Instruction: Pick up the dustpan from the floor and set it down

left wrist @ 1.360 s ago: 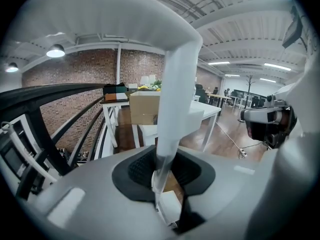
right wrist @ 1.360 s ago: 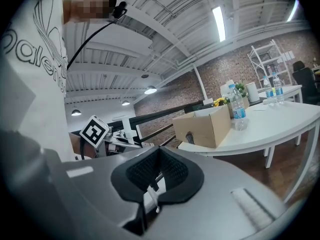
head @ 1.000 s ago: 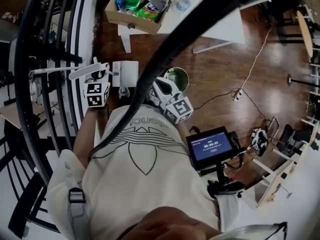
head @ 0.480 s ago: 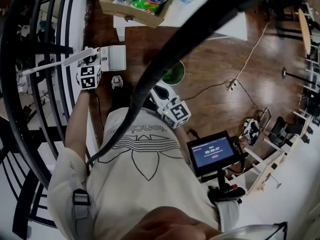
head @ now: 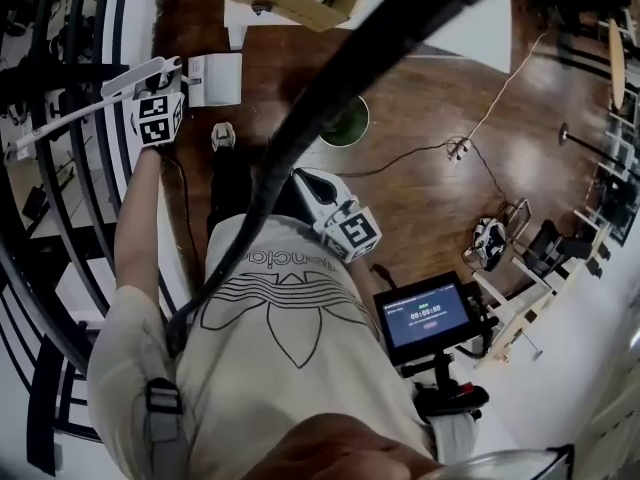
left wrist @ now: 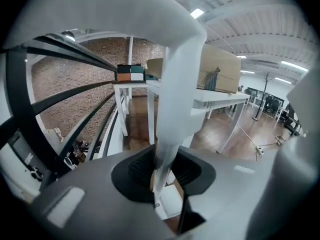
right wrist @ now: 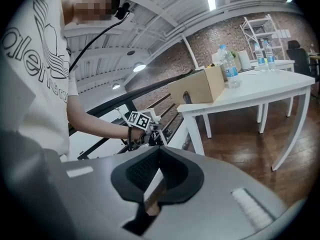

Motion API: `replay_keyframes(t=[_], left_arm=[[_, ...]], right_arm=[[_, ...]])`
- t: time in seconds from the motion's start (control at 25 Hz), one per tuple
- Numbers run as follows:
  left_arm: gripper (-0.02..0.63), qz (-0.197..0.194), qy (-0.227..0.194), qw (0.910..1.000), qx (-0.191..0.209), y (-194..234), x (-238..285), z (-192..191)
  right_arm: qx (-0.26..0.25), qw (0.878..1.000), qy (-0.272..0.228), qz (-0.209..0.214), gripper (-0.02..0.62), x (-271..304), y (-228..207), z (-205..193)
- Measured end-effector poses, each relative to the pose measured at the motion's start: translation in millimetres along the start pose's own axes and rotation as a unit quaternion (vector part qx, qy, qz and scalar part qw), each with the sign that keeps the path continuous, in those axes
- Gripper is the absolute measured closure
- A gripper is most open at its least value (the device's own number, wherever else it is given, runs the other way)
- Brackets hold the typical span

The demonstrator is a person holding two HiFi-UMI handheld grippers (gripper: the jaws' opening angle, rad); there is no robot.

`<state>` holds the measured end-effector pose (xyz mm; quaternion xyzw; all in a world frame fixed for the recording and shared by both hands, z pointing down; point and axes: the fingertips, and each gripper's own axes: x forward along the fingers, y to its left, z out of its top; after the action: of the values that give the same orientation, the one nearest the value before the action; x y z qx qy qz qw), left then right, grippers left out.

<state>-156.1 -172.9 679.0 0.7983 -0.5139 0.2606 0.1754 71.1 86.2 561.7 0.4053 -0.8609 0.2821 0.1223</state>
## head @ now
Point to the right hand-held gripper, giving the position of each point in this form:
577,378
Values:
350,230

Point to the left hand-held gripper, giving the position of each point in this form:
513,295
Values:
157,120

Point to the person's left forearm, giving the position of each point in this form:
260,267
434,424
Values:
135,218

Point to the white sneaker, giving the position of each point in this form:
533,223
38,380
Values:
223,136

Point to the black trousers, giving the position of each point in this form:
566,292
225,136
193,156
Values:
230,188

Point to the green round bin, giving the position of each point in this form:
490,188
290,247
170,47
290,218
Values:
350,128

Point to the black monitor screen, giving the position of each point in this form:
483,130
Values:
425,315

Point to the white power strip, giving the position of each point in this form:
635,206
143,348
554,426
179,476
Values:
457,149

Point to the white and black headset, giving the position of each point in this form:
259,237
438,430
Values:
487,240

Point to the cardboard box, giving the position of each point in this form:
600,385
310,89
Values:
280,8

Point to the beige printed t-shirt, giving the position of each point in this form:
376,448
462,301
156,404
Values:
280,393

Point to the person's face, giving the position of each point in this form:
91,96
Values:
350,448

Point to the white table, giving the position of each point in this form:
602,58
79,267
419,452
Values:
475,33

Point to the black pole stand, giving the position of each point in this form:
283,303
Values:
564,134

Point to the white desk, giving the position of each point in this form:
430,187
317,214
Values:
565,393

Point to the black-rimmed glasses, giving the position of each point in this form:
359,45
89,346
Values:
500,463

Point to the white metal rack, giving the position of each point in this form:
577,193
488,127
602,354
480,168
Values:
617,140

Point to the black metal railing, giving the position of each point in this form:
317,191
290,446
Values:
42,408

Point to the round wooden table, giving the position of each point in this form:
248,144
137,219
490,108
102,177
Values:
616,63

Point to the black monitor mount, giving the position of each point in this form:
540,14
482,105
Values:
442,373

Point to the metal chair frame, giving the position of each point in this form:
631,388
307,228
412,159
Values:
527,213

